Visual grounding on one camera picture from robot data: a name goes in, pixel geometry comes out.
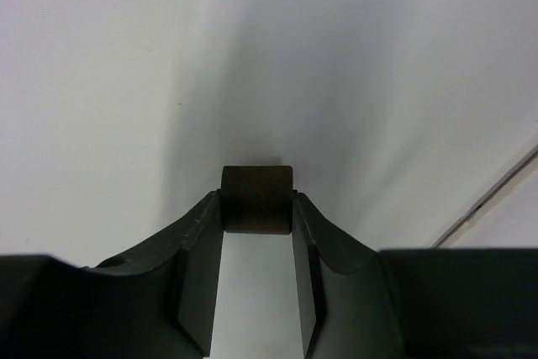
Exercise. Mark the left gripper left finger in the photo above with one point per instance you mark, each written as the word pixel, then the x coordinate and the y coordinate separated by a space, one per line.
pixel 154 300

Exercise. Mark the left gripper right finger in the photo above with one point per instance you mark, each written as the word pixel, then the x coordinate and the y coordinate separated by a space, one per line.
pixel 355 302

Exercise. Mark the small dark wood block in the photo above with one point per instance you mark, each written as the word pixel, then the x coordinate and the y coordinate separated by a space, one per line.
pixel 257 200

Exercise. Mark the aluminium frame rail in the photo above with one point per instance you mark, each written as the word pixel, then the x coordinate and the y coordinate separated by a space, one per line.
pixel 506 216

